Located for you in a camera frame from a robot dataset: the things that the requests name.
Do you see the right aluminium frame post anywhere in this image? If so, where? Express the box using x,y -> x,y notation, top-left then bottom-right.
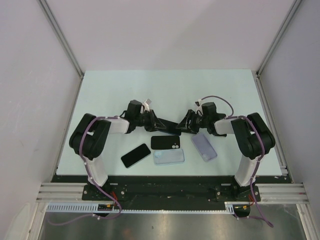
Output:
255,0 -> 304,77

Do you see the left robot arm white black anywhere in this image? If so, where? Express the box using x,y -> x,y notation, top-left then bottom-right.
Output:
69,100 -> 167,200

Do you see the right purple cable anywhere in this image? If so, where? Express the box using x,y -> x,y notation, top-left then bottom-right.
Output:
199,96 -> 274,228

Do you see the light blue phone case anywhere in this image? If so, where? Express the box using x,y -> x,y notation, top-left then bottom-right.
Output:
153,148 -> 185,166

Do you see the aluminium frame post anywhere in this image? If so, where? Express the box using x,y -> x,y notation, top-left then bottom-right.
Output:
37,0 -> 84,79
255,0 -> 304,77

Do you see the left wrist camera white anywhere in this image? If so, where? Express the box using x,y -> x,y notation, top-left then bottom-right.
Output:
141,98 -> 152,114

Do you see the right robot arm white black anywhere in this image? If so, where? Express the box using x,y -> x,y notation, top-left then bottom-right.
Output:
176,101 -> 276,201

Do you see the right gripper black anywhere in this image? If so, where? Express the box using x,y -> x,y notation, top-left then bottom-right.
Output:
176,109 -> 209,134

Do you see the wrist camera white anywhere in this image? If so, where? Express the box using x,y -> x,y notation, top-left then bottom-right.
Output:
195,99 -> 203,112
141,98 -> 152,114

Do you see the purple cable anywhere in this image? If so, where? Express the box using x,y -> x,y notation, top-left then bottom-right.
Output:
199,96 -> 274,228
47,116 -> 123,227

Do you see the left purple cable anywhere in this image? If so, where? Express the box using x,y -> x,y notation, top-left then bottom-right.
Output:
47,116 -> 123,227

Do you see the purple phone case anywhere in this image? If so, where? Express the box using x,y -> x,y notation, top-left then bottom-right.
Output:
191,133 -> 218,162

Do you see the grey slotted cable duct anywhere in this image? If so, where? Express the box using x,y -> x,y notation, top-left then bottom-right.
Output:
46,201 -> 237,214

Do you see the left aluminium frame post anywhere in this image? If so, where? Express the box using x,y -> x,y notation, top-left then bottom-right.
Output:
37,0 -> 84,79

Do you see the black phone case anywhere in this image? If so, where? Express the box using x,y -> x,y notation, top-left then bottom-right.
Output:
150,135 -> 181,150

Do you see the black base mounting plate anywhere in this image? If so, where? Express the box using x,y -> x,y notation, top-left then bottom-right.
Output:
51,175 -> 292,211

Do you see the right side aluminium rail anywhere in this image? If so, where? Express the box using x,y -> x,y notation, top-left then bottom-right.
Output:
251,71 -> 289,176

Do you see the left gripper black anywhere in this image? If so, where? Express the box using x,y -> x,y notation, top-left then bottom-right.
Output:
135,109 -> 166,132

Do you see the blue-edged black phone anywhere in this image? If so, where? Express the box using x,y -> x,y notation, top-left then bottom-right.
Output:
159,118 -> 182,136

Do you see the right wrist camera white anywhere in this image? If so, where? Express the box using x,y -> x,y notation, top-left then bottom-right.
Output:
195,99 -> 203,112

